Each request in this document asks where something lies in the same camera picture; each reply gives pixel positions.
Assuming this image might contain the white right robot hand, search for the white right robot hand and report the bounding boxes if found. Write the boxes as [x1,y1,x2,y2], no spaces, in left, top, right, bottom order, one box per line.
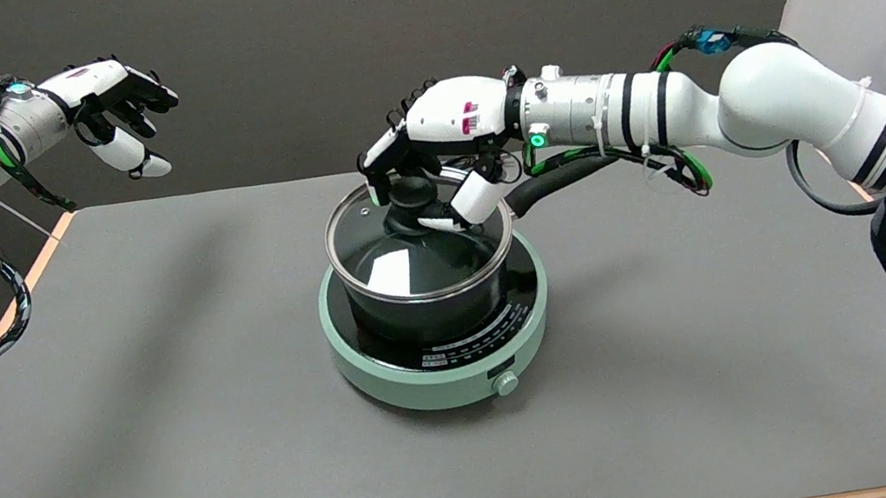
[347,65,549,243]

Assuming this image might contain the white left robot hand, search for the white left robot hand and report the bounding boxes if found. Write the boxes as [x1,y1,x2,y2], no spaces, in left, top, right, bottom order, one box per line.
[34,46,191,194]

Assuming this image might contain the glass pot lid black knob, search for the glass pot lid black knob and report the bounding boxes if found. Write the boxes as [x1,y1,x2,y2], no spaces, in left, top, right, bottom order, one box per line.
[316,161,522,314]

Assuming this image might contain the thin white rod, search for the thin white rod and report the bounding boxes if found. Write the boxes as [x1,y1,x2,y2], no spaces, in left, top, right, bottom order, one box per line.
[0,187,56,249]

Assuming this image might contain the green induction cooker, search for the green induction cooker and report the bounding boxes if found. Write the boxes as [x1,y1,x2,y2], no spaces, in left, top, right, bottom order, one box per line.
[310,222,564,427]

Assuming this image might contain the green black left wrist cable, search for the green black left wrist cable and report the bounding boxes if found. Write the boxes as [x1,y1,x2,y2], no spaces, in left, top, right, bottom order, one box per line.
[0,68,78,221]

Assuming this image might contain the black saucepan with handle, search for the black saucepan with handle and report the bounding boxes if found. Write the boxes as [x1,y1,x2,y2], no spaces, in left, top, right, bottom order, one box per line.
[321,152,646,358]

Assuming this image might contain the green black right wrist wires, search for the green black right wrist wires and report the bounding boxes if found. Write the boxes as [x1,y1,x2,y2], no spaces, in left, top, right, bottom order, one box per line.
[522,130,717,223]

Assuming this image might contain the grey right arm cable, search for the grey right arm cable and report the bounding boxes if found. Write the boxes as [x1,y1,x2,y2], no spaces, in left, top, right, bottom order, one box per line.
[784,130,877,225]

